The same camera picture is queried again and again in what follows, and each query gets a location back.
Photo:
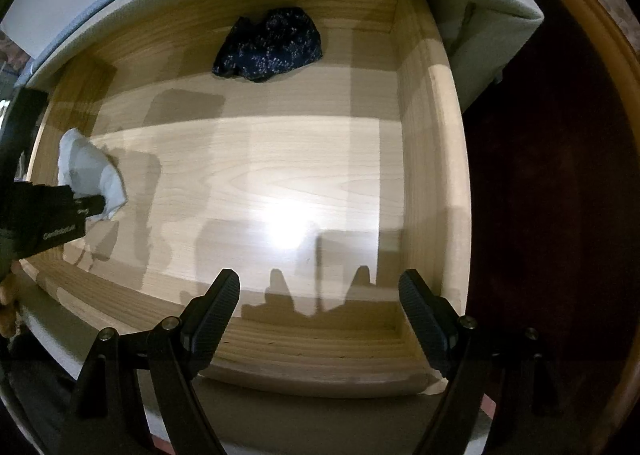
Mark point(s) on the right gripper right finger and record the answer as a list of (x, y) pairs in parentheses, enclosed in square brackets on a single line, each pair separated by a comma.
[(434, 322)]

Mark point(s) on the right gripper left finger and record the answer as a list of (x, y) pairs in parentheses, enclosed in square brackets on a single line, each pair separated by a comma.
[(205, 319)]

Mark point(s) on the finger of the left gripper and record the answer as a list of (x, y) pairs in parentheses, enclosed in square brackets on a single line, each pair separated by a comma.
[(88, 207)]

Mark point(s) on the white underwear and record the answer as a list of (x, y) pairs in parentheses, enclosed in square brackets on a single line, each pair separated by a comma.
[(88, 172)]

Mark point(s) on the grey drawer with wooden interior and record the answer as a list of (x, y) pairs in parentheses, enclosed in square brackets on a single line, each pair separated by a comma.
[(319, 187)]

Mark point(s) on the navy floral underwear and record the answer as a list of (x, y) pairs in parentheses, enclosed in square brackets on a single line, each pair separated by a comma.
[(277, 42)]

